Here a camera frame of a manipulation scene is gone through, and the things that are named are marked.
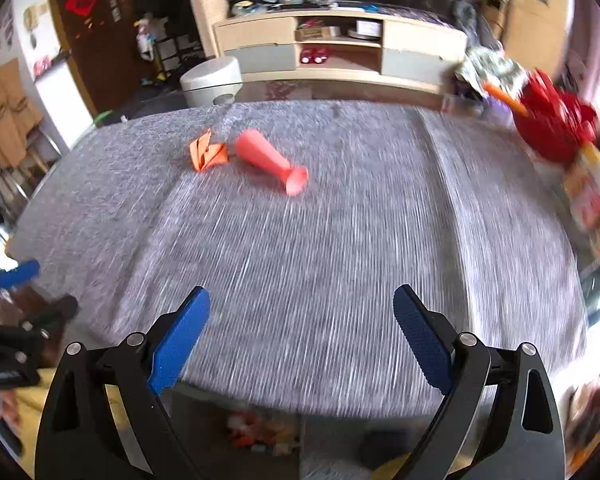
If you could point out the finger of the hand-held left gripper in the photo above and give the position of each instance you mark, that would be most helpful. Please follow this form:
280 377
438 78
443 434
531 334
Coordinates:
55 312
15 275

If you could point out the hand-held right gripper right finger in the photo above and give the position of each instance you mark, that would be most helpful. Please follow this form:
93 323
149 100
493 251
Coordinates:
422 340

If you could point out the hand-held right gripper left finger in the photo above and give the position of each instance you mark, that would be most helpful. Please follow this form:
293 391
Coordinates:
177 345

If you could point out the yellow cloth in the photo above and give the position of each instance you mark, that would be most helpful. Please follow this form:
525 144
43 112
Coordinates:
30 410

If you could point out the colourful litter heap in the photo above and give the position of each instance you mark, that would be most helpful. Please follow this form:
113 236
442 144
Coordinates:
260 435

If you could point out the grey tablecloth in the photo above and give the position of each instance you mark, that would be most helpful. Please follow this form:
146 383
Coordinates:
305 260

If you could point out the brown paper bags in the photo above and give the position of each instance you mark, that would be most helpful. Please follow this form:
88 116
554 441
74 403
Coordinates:
7 110

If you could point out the orange folded paper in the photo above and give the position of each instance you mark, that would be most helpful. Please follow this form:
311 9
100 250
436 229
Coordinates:
207 152

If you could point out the pink plastic cone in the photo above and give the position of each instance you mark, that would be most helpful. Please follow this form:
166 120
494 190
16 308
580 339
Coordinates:
270 162

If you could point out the white bottle orange label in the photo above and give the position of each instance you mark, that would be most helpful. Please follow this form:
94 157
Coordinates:
590 185

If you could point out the brown wooden door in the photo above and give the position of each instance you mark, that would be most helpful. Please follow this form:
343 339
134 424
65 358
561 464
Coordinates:
105 60

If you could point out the red plastic basket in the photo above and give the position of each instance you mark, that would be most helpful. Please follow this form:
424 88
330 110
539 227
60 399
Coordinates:
555 120

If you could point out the white round stool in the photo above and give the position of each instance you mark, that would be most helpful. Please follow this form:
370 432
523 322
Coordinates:
210 80

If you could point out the floral cloth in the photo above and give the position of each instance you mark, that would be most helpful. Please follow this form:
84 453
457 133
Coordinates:
492 70

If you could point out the red diamond door decoration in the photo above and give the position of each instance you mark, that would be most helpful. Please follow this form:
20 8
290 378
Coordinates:
82 1

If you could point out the red toy in cabinet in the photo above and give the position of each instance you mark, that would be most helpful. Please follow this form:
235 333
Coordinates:
315 56

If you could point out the white box in cabinet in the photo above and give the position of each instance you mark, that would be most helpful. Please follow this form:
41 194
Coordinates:
369 28

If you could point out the beige media cabinet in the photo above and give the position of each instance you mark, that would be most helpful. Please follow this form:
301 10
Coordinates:
260 35

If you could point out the grey plastic bag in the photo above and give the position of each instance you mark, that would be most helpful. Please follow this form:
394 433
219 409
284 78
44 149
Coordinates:
465 20

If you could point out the brown box in cabinet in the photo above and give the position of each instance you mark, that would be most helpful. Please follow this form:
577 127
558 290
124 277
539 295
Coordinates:
317 33

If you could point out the large cardboard box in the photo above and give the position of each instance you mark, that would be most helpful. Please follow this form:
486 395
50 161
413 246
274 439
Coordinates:
535 10

